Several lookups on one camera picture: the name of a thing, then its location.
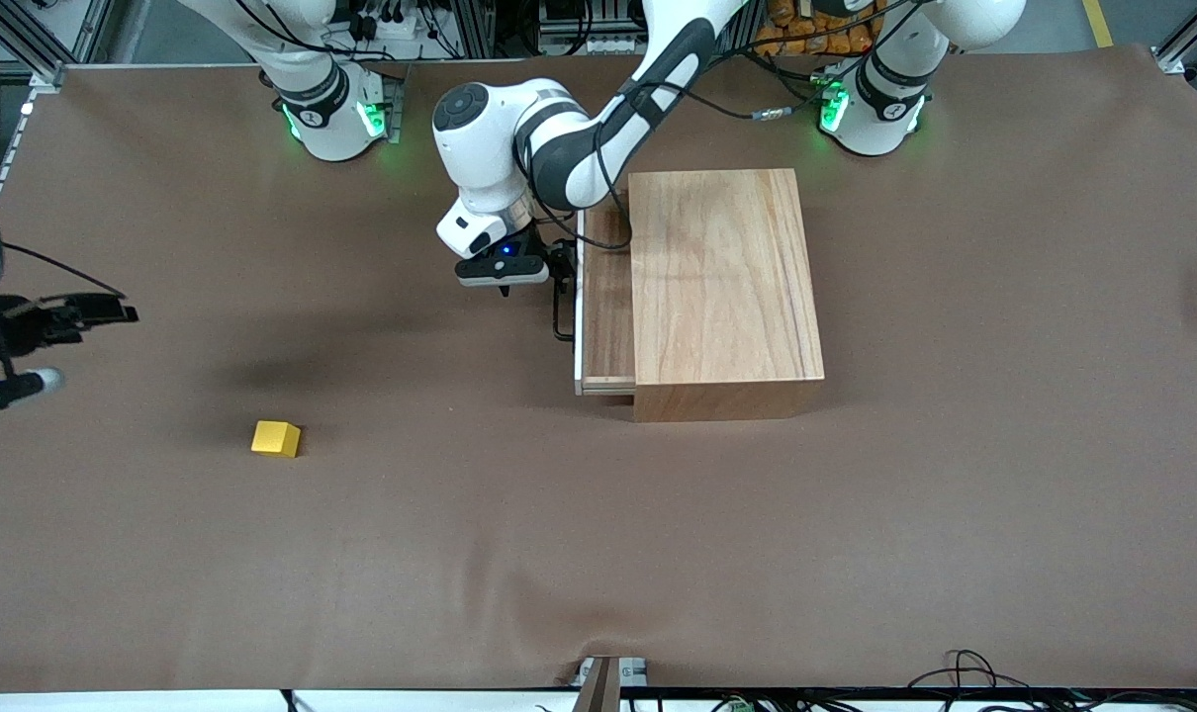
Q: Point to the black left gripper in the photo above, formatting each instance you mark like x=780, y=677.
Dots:
x=549, y=256

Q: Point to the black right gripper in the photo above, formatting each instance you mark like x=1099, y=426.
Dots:
x=27, y=330

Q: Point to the yellow block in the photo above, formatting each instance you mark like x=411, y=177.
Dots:
x=276, y=438

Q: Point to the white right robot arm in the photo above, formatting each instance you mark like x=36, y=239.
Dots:
x=331, y=129

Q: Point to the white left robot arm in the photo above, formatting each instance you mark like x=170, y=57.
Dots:
x=480, y=148

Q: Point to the light wooden drawer cabinet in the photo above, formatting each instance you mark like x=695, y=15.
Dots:
x=722, y=277

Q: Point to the brown table mat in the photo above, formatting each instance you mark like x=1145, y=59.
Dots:
x=598, y=544

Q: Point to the white power strip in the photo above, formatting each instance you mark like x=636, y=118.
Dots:
x=393, y=22

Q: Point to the orange packet pile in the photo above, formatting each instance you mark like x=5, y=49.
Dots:
x=816, y=28

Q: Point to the aluminium frame profile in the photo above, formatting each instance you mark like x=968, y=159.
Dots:
x=1192, y=44
x=25, y=44

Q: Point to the metal table edge bracket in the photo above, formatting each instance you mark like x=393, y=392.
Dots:
x=608, y=682

